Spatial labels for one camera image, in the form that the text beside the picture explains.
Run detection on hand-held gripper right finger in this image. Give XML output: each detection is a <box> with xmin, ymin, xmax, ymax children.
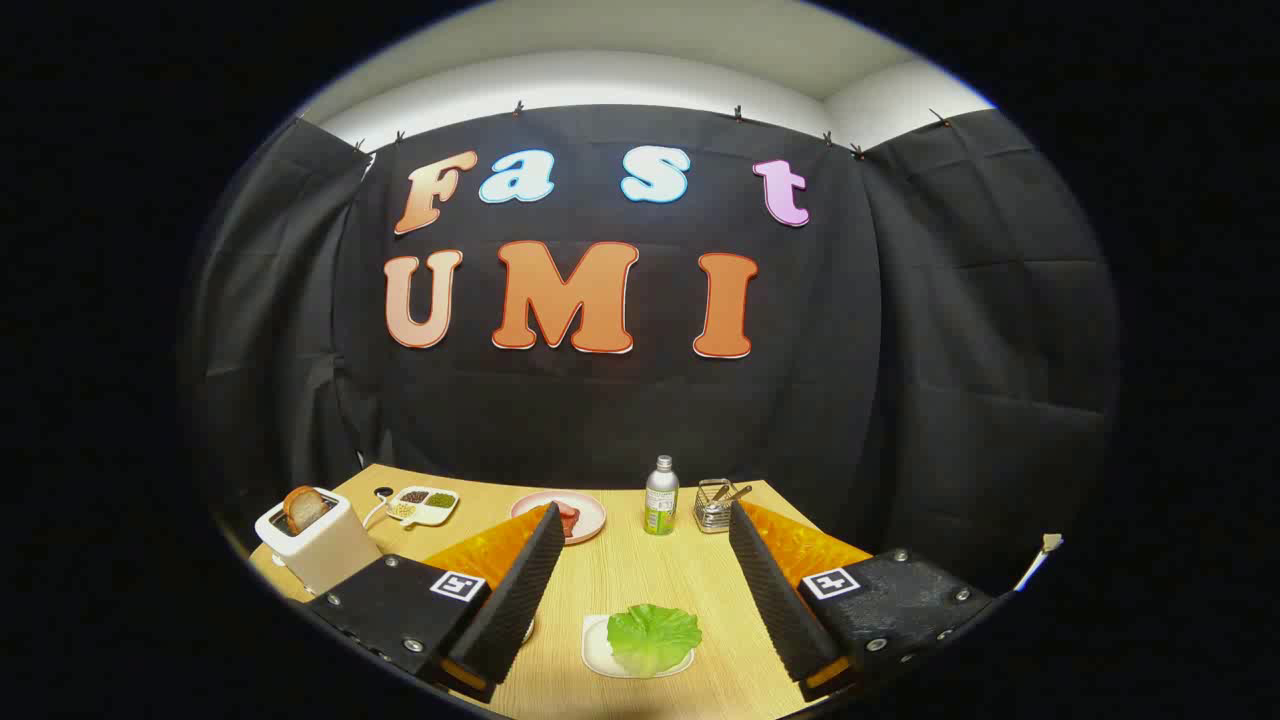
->
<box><xmin>728</xmin><ymin>500</ymin><xmax>996</xmax><ymax>703</ymax></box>

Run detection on white divided dish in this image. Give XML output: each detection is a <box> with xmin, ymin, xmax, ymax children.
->
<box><xmin>385</xmin><ymin>485</ymin><xmax>461</xmax><ymax>528</ymax></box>

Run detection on green lettuce leaf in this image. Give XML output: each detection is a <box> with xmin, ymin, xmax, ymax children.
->
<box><xmin>606</xmin><ymin>603</ymin><xmax>703</xmax><ymax>678</ymax></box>

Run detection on pink plate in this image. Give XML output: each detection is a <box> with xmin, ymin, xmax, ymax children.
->
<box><xmin>510</xmin><ymin>491</ymin><xmax>607</xmax><ymax>546</ymax></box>

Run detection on silver bottle with green label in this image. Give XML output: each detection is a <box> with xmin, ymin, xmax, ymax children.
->
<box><xmin>644</xmin><ymin>455</ymin><xmax>681</xmax><ymax>536</ymax></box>

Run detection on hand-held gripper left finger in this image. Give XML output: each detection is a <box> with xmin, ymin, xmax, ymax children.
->
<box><xmin>305</xmin><ymin>502</ymin><xmax>567</xmax><ymax>703</ymax></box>

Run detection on metal wire basket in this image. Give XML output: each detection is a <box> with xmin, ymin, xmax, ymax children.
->
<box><xmin>694</xmin><ymin>478</ymin><xmax>741</xmax><ymax>534</ymax></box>

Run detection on white toaster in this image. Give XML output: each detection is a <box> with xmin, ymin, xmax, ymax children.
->
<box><xmin>254</xmin><ymin>487</ymin><xmax>383</xmax><ymax>598</ymax></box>

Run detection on browned toast slice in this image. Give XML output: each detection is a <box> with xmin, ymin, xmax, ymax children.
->
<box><xmin>283</xmin><ymin>486</ymin><xmax>329</xmax><ymax>534</ymax></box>

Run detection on white square plate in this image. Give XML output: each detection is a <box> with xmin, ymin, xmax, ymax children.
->
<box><xmin>582</xmin><ymin>613</ymin><xmax>696</xmax><ymax>681</ymax></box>

